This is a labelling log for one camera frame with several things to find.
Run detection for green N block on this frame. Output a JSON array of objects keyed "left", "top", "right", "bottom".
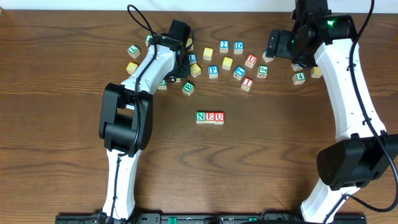
[{"left": 195, "top": 111, "right": 206, "bottom": 124}]

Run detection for red E block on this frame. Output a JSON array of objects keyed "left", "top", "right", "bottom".
[{"left": 205, "top": 112, "right": 215, "bottom": 124}]

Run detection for red u block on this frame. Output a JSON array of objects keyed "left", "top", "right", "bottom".
[
  {"left": 215, "top": 112, "right": 225, "bottom": 124},
  {"left": 245, "top": 54, "right": 258, "bottom": 68}
]

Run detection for green R block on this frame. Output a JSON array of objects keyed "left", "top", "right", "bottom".
[{"left": 170, "top": 78, "right": 181, "bottom": 83}]

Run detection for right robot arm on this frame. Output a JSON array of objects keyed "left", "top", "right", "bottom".
[{"left": 266, "top": 0, "right": 397, "bottom": 223}]

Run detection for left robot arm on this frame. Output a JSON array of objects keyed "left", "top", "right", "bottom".
[{"left": 98, "top": 33, "right": 194, "bottom": 223}]

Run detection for yellow o block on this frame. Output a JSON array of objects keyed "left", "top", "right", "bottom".
[
  {"left": 222, "top": 57, "right": 233, "bottom": 70},
  {"left": 190, "top": 63, "right": 201, "bottom": 78}
]

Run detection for blue l block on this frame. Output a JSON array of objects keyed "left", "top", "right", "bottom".
[
  {"left": 292, "top": 63, "right": 303, "bottom": 72},
  {"left": 188, "top": 54, "right": 197, "bottom": 65}
]

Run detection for green B block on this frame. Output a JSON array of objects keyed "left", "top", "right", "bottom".
[{"left": 182, "top": 81, "right": 195, "bottom": 96}]

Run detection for blue 5 block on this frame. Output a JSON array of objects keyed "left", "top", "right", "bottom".
[{"left": 262, "top": 50, "right": 274, "bottom": 63}]

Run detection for green V block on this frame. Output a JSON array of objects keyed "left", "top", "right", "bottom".
[{"left": 157, "top": 80, "right": 167, "bottom": 90}]

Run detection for blue L block right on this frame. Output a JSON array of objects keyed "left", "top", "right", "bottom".
[{"left": 292, "top": 63, "right": 303, "bottom": 72}]

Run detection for yellow S block top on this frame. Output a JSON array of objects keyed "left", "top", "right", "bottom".
[{"left": 185, "top": 38, "right": 193, "bottom": 51}]

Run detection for yellow s block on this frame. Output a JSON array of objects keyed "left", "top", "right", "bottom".
[
  {"left": 185, "top": 38, "right": 193, "bottom": 51},
  {"left": 203, "top": 47, "right": 214, "bottom": 61}
]

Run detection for blue P block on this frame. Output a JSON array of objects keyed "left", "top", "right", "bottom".
[{"left": 208, "top": 65, "right": 219, "bottom": 78}]

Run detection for green 4 block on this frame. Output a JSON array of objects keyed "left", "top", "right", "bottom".
[{"left": 292, "top": 72, "right": 307, "bottom": 85}]

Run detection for blue D block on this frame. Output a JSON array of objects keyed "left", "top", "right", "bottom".
[{"left": 234, "top": 41, "right": 244, "bottom": 54}]

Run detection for yellow G block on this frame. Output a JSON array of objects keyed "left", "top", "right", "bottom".
[{"left": 311, "top": 67, "right": 323, "bottom": 78}]

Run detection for green J block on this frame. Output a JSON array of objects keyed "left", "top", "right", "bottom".
[{"left": 145, "top": 35, "right": 152, "bottom": 47}]

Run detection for yellow O block centre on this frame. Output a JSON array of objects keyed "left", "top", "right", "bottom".
[{"left": 222, "top": 57, "right": 233, "bottom": 70}]

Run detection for blue 2 block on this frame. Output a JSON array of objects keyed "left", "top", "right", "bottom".
[{"left": 220, "top": 40, "right": 229, "bottom": 53}]

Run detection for blue T block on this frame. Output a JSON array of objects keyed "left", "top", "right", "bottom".
[{"left": 233, "top": 65, "right": 246, "bottom": 80}]

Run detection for yellow C block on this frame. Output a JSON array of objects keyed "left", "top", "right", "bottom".
[{"left": 126, "top": 62, "right": 138, "bottom": 75}]

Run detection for green L block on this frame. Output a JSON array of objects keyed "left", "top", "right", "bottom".
[{"left": 127, "top": 45, "right": 141, "bottom": 58}]

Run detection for red I block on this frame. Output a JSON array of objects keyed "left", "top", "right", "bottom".
[{"left": 241, "top": 77, "right": 254, "bottom": 91}]

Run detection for left black cable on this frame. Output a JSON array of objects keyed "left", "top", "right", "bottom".
[{"left": 105, "top": 4, "right": 158, "bottom": 224}]

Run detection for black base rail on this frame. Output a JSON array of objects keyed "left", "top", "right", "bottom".
[{"left": 55, "top": 212, "right": 368, "bottom": 224}]

